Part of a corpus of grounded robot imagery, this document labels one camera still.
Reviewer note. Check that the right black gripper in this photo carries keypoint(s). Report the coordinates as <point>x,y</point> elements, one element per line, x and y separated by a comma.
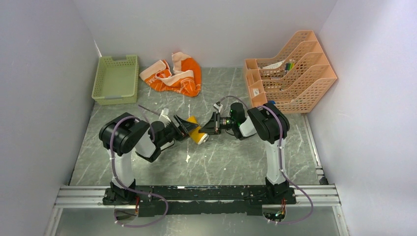
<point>213,127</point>

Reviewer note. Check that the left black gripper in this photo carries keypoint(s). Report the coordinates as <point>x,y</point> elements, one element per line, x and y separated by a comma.
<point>184,128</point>

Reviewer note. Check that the brown yellow bear towel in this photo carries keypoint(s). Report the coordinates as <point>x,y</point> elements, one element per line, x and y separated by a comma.
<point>195,135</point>

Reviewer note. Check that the orange and cream towel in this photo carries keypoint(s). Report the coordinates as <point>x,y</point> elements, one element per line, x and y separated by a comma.
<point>184,78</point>

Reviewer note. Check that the orange plastic file organizer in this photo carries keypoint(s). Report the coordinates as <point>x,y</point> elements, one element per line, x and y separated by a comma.
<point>299,90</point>

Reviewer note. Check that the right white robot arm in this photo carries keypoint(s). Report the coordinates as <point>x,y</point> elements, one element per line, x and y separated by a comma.
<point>272,127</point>

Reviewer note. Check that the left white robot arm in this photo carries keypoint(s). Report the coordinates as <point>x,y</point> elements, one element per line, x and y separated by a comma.
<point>127,133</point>

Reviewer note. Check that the green plastic basket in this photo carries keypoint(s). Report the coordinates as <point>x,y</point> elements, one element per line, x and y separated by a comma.
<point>116,80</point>

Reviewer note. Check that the white paper in organizer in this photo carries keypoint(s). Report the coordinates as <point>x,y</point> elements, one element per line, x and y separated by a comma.
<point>274,66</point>

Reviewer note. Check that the coloured pens in organizer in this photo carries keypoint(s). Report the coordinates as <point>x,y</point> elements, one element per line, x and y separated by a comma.
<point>289,65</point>

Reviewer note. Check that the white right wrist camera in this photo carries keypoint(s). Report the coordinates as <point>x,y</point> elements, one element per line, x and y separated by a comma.
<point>218,107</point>

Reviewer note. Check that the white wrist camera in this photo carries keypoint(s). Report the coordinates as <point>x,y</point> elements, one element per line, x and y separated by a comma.
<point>164,114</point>
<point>218,107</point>

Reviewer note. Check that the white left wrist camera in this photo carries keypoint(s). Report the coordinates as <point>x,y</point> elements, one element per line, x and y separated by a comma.
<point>164,114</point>

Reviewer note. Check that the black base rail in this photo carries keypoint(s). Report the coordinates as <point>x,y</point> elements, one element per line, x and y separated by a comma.
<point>163,207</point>

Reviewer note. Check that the aluminium frame rail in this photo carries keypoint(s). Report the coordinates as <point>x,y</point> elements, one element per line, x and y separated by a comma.
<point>92,196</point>

